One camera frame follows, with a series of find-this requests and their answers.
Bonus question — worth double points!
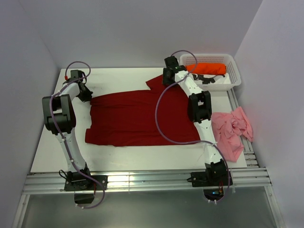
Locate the white black printed t shirt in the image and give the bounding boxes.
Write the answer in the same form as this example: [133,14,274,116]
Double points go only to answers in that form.
[192,73,231,85]

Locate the pink t shirt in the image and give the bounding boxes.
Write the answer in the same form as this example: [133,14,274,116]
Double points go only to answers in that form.
[211,107,254,162]

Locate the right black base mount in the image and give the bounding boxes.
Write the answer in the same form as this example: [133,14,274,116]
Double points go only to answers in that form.
[187,160,233,205]

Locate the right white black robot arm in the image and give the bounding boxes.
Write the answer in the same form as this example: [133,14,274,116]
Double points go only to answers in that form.
[154,55,229,185]

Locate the aluminium rail frame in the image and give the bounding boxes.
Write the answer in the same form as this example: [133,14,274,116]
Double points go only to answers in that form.
[11,90,285,228]

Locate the white plastic basket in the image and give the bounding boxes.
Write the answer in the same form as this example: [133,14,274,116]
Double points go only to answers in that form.
[179,54,241,91]

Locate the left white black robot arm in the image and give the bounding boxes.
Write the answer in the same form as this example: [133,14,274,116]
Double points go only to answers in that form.
[42,70,93,190]

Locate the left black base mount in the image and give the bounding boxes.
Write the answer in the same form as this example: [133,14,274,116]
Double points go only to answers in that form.
[59,170,108,209]

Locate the dark red t shirt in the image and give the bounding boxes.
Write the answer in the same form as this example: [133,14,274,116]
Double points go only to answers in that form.
[85,76,200,147]

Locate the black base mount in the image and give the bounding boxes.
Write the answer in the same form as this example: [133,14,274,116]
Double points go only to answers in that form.
[187,160,233,205]
[59,170,108,209]

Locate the rolled orange t shirt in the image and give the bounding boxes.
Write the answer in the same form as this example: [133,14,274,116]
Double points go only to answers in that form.
[186,63,227,75]

